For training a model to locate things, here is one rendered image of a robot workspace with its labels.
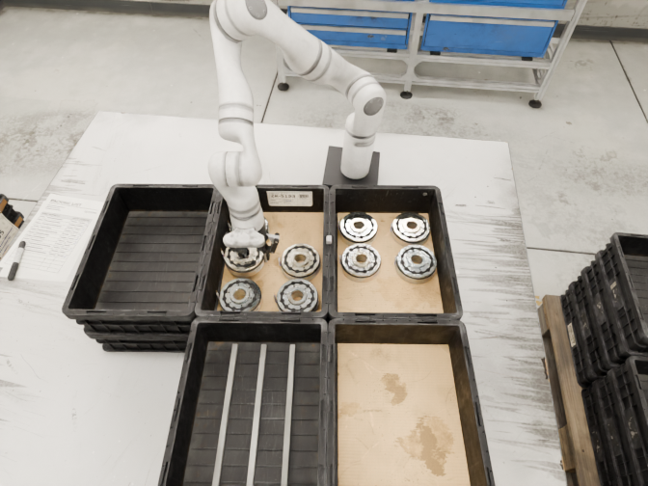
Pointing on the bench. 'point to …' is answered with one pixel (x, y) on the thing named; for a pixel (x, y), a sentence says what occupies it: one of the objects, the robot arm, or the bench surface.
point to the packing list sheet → (54, 238)
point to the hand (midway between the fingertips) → (256, 256)
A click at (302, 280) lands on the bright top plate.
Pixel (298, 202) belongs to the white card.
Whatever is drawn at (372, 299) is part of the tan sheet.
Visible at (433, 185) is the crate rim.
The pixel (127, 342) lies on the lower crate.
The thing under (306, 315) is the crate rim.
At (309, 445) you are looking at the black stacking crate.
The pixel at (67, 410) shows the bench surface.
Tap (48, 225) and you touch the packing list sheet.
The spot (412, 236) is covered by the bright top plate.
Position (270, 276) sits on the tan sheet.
